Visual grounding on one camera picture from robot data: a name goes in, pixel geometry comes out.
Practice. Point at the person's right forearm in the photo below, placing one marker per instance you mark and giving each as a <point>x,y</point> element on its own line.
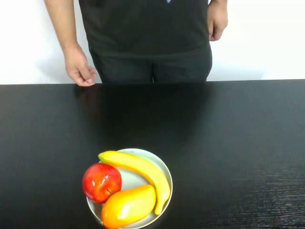
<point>60,21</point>

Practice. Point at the person's left hand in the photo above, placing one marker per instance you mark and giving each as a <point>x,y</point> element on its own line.
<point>216,19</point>

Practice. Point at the pale green round plate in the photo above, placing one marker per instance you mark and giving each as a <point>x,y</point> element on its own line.
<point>133,177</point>

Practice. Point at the orange yellow mango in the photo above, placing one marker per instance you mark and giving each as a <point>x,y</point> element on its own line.
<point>128,207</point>

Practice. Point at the black t-shirt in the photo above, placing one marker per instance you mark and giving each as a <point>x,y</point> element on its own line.
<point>143,23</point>

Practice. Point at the black trousers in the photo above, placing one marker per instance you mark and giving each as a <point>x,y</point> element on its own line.
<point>128,69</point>

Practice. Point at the red apple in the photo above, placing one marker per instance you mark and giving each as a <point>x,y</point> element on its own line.
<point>101,182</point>

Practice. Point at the person's right hand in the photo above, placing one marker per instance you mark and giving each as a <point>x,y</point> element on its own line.
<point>77,65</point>

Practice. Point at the yellow banana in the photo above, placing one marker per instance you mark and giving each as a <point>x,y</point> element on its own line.
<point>143,167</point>

